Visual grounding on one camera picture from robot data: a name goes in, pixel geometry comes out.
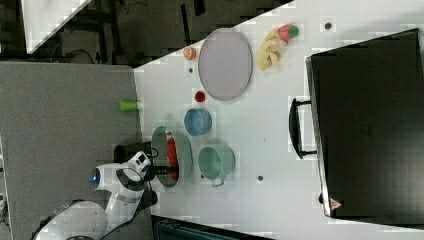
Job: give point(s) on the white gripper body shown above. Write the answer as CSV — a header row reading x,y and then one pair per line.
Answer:
x,y
140,167

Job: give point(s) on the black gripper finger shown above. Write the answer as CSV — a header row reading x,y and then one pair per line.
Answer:
x,y
164,170

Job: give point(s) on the red ketchup bottle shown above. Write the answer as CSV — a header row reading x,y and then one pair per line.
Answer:
x,y
172,156

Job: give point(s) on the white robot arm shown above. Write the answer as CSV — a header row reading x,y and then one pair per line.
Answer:
x,y
125,183

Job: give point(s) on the grey-green oval strainer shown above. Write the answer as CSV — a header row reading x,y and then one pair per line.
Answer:
x,y
184,154

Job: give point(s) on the green marker pen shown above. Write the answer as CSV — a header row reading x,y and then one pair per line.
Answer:
x,y
130,106

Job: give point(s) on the green mug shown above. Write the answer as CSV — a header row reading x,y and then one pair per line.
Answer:
x,y
216,162

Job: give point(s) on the blue bowl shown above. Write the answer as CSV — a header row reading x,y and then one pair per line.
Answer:
x,y
197,121

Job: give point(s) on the orange slice toy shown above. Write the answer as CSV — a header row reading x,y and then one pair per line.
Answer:
x,y
189,53

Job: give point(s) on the grey round plate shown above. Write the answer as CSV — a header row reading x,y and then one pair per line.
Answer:
x,y
225,64

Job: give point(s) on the red strawberry toy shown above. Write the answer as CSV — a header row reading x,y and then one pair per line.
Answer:
x,y
287,32

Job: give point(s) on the black toaster oven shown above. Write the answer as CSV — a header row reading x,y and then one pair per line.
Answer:
x,y
366,103

